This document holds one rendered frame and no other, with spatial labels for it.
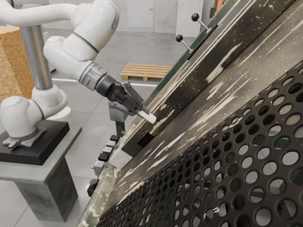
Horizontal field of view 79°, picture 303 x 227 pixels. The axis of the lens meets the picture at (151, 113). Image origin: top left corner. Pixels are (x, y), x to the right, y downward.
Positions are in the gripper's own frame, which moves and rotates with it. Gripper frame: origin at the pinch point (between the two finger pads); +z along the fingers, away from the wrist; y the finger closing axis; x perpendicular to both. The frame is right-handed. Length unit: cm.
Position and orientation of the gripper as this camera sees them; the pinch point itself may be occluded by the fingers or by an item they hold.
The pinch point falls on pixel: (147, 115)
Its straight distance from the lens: 67.8
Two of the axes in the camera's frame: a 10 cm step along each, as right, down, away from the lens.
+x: 2.2, -5.2, 8.2
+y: 5.6, -6.3, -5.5
